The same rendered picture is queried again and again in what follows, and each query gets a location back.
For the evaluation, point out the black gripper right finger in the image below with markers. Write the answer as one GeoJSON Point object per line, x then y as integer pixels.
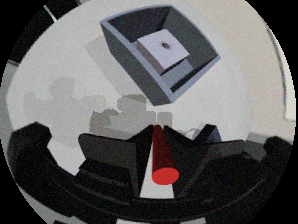
{"type": "Point", "coordinates": [191, 157]}

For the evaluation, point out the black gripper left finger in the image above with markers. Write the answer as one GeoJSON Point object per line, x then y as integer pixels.
{"type": "Point", "coordinates": [132, 153]}

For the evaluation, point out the white square plate with hole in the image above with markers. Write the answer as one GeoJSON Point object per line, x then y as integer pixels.
{"type": "Point", "coordinates": [162, 50]}

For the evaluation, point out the red peg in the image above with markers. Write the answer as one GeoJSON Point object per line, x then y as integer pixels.
{"type": "Point", "coordinates": [164, 170]}

